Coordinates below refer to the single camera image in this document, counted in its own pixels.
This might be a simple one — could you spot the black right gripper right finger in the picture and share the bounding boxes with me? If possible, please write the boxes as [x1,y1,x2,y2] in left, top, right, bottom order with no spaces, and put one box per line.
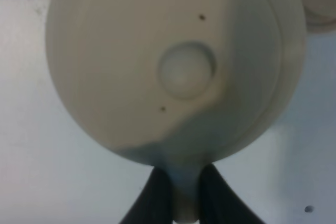
[199,165,263,224]

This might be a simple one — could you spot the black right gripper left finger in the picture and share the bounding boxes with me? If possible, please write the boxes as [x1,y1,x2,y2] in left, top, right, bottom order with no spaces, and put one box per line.
[120,168,173,224]

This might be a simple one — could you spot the tan ceramic teapot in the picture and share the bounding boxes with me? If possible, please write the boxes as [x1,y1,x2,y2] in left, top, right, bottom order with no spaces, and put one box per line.
[46,0,306,223]

